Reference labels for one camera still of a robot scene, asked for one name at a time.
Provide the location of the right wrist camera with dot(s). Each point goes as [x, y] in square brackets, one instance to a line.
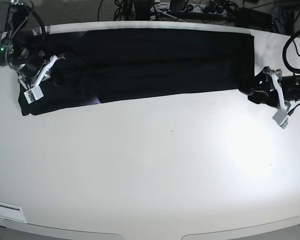
[33, 94]

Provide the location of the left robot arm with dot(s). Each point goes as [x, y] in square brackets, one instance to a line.
[245, 86]

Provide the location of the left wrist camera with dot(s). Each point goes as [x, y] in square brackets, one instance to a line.
[281, 118]

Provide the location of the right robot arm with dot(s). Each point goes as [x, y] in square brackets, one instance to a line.
[14, 15]

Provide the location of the dark navy T-shirt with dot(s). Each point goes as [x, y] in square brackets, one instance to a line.
[103, 66]

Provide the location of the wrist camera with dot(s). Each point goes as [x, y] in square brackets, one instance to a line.
[281, 118]
[33, 94]

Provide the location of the white box at table edge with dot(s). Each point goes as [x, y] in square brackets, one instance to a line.
[12, 213]

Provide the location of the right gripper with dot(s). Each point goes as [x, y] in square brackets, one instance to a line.
[29, 63]

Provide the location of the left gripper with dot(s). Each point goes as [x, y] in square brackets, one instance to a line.
[262, 89]

